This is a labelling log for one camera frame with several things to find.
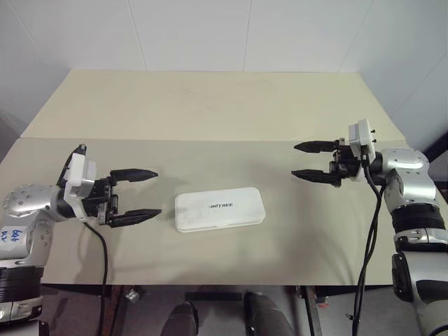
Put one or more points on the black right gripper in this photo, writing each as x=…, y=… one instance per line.
x=344, y=162

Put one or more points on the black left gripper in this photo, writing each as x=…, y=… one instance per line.
x=99, y=196

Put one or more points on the white rectangular case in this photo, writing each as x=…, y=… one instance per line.
x=217, y=217

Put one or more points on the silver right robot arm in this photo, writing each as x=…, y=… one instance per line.
x=413, y=182

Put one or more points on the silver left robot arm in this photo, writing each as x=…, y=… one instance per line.
x=28, y=201

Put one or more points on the grey-beige table mat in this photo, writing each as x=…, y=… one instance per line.
x=210, y=259

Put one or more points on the black flat bar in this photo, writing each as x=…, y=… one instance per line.
x=213, y=296

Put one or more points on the white label blue handwriting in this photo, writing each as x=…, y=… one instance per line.
x=14, y=243

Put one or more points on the dark rounded shape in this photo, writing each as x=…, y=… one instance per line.
x=183, y=320
x=266, y=315

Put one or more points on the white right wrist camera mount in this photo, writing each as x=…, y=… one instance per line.
x=362, y=136

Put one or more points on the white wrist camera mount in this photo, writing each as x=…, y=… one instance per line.
x=77, y=171
x=362, y=136

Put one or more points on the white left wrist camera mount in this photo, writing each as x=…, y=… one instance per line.
x=77, y=171

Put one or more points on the small silver metal bracket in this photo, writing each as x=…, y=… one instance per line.
x=132, y=294

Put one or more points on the black metal stand frame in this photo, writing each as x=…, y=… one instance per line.
x=437, y=148

